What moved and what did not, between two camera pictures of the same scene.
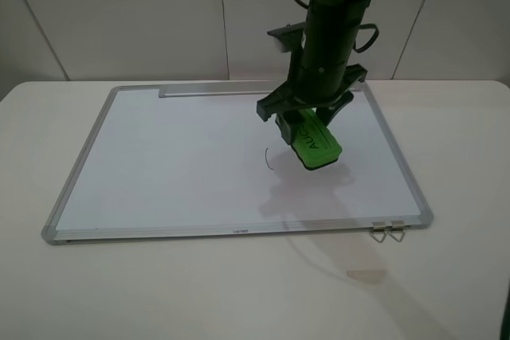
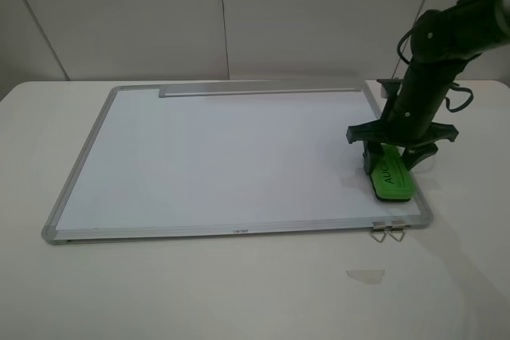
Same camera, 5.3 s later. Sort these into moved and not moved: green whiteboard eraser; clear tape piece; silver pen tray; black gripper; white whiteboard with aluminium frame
Moved: black gripper; green whiteboard eraser
Not moved: silver pen tray; clear tape piece; white whiteboard with aluminium frame
